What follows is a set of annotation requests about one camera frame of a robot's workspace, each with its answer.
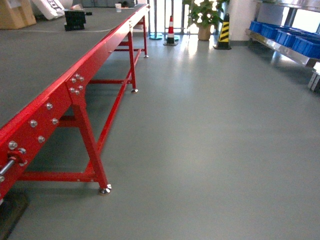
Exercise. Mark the red white traffic cone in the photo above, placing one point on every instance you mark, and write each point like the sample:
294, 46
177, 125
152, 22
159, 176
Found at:
170, 40

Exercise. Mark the yellow black striped cone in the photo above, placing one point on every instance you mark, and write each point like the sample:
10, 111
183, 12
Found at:
223, 42

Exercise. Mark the potted green plant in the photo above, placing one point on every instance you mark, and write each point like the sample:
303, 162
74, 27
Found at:
204, 14

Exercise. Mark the white paper cup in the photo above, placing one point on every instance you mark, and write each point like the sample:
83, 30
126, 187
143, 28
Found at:
118, 7

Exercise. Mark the stack of black trays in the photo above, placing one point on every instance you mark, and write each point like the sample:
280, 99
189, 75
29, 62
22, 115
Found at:
75, 20

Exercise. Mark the blue plastic bin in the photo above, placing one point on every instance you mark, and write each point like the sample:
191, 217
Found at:
307, 46
256, 26
287, 38
270, 31

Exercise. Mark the white foam sign board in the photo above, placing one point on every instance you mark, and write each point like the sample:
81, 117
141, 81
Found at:
50, 9

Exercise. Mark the large cardboard box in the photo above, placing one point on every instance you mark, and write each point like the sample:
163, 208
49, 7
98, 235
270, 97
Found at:
16, 14

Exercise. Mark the red conveyor frame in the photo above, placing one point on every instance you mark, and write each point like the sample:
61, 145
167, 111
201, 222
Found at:
44, 73

